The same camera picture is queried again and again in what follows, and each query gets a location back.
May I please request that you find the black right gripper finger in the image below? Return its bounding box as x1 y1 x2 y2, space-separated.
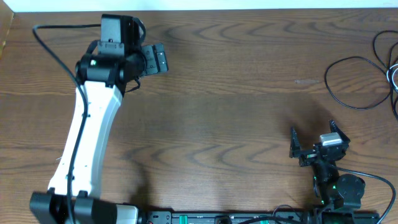
289 127 302 158
329 119 350 144

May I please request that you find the thin black USB cable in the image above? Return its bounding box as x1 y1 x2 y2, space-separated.
323 29 398 111

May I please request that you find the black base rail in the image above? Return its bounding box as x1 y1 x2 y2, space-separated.
138 210 379 224

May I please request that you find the white USB cable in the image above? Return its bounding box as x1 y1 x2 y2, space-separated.
386 63 398 91

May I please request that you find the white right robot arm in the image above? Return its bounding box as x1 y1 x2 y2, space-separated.
289 120 366 223

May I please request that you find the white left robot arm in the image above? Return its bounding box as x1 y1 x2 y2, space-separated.
29 41 169 223

